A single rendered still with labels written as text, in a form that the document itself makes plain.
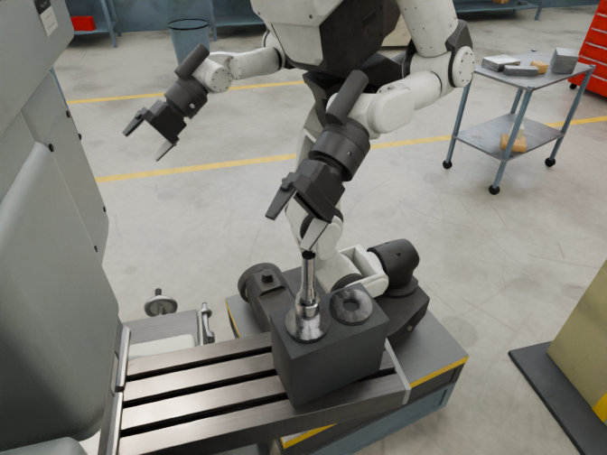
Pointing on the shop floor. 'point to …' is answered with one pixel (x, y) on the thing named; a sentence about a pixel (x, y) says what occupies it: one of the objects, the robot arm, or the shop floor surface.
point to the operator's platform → (430, 342)
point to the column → (50, 448)
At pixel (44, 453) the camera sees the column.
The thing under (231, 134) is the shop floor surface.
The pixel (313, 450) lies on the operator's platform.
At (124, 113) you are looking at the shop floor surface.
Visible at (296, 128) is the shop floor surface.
